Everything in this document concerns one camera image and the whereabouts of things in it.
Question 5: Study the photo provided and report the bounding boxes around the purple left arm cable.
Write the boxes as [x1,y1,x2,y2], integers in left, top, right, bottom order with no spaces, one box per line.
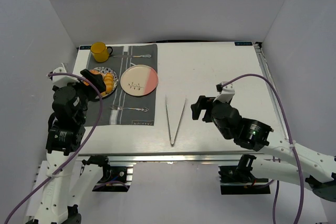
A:
[2,72,104,224]

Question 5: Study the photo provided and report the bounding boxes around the silver fork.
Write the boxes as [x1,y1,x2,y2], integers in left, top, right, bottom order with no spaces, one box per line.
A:
[109,104,149,112]

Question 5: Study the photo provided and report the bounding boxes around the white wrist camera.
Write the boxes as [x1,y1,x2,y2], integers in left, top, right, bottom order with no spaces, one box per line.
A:
[47,63,79,88]
[214,82,235,104]

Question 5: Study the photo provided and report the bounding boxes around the sesame bread bun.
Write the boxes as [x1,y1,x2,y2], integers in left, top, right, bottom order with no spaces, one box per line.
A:
[90,69,104,77]

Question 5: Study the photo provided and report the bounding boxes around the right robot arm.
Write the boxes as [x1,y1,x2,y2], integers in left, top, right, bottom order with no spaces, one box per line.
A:
[191,95,335,202]

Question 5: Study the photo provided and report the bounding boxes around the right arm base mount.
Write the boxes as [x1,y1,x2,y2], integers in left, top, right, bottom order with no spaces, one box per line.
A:
[218,155,271,195]

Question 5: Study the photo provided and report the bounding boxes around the yellow enamel mug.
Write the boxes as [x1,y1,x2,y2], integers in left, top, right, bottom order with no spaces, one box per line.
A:
[90,42,113,63]

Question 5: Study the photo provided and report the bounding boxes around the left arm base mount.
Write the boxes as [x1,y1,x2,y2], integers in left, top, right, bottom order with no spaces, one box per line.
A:
[81,155,130,193]

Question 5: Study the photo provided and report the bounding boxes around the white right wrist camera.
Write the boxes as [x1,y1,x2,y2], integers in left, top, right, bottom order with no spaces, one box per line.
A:
[214,82,235,104]

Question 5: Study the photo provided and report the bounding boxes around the silver butter knife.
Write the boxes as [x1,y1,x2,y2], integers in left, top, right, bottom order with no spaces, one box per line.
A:
[112,54,152,58]

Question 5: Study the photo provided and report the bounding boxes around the striped croissant right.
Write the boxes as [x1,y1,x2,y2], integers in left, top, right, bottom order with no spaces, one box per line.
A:
[103,72,114,94]

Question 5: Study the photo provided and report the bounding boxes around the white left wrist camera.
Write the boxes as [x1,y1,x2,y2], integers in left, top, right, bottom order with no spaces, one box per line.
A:
[47,63,79,88]

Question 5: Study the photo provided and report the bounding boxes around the aluminium table frame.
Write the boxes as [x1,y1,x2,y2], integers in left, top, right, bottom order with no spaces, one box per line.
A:
[80,42,287,156]

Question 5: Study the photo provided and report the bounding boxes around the blue floral plate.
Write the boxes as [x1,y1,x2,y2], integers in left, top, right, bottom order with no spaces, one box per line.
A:
[90,67,119,98]

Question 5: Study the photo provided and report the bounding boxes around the metal tongs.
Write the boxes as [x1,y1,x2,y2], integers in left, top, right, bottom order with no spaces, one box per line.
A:
[165,95,186,146]

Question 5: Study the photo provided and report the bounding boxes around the grey striped placemat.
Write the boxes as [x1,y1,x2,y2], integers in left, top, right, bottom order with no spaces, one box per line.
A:
[86,44,159,126]

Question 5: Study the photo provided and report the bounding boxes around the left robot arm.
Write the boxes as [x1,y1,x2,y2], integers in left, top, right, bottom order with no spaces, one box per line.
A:
[29,67,108,223]

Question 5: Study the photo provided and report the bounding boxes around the cream and pink plate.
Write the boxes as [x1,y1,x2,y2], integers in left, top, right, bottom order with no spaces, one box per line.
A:
[120,65,159,97]

